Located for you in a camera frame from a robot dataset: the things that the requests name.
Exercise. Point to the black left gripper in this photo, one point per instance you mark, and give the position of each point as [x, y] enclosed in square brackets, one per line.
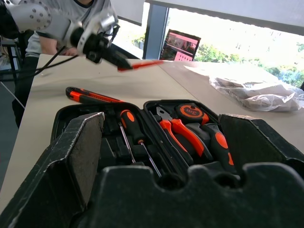
[95, 47]

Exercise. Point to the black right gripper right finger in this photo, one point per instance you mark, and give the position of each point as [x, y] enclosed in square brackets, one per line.
[256, 140]

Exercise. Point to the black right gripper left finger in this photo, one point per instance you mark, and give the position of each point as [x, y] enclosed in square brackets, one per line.
[59, 171]

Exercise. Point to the red slim screwdriver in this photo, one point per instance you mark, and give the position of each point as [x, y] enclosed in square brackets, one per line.
[147, 64]

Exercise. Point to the black plastic tool case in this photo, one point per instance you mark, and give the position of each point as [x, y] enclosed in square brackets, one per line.
[109, 152]

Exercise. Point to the orange black utility knife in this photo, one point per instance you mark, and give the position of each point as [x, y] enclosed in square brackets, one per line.
[90, 96]

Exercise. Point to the clear plastic bag with paper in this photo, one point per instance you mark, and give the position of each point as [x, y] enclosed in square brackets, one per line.
[259, 92]

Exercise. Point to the laptop with red screen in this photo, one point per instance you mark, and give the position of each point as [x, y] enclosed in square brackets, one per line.
[180, 46]

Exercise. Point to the person in grey shirt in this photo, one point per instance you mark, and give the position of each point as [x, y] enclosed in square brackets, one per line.
[50, 40]

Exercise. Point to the orange black tape measure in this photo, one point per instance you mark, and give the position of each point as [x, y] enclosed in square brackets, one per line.
[191, 111]

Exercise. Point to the thin steel shaft screwdriver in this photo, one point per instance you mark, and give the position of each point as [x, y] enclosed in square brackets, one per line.
[127, 142]

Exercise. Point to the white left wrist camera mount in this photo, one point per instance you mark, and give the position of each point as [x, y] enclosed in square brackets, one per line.
[104, 22]

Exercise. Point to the grey window post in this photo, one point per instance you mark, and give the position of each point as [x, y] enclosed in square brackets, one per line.
[155, 32]

